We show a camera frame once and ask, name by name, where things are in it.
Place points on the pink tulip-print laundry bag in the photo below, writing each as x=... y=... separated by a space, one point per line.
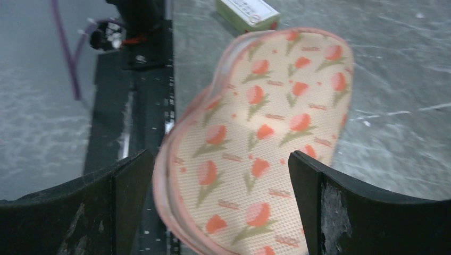
x=221 y=180

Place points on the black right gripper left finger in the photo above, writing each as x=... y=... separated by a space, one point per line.
x=97 y=213

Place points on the white green card label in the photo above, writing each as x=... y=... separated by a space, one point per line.
x=248 y=15

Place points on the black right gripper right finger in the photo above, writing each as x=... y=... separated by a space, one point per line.
x=343 y=215

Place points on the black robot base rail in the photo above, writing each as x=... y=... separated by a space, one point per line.
x=133 y=110

